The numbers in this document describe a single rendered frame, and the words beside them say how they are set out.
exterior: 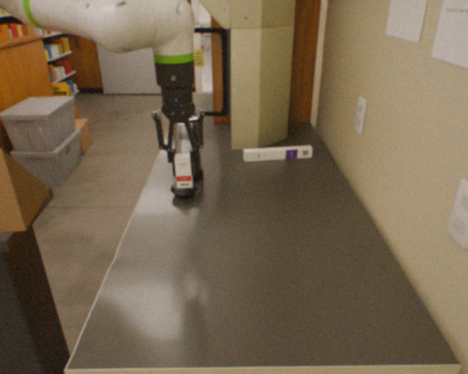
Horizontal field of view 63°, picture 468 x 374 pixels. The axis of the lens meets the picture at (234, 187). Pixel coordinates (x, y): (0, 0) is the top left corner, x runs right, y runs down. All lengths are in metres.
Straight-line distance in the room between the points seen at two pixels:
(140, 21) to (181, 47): 0.12
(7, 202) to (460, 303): 1.09
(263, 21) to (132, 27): 0.76
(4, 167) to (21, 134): 2.52
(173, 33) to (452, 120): 0.60
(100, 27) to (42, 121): 2.72
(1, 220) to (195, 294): 0.60
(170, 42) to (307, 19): 1.09
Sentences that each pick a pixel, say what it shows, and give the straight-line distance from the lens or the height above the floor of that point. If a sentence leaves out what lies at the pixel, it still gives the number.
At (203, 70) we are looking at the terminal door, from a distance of 1.85.
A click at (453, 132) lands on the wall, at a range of 0.87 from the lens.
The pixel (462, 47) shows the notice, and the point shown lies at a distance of 0.87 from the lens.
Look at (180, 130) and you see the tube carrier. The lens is 1.27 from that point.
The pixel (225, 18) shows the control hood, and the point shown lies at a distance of 1.49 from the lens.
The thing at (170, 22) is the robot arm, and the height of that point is 1.47.
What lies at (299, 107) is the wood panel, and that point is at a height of 1.02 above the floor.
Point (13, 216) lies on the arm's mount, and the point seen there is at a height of 0.99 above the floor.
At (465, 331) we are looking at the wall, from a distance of 0.88.
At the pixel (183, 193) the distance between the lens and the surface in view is 1.21.
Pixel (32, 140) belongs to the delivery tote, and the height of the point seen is 0.43.
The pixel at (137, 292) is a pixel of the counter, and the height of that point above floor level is 0.94.
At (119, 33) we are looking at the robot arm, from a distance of 0.82.
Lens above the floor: 1.53
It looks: 27 degrees down
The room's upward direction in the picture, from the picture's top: straight up
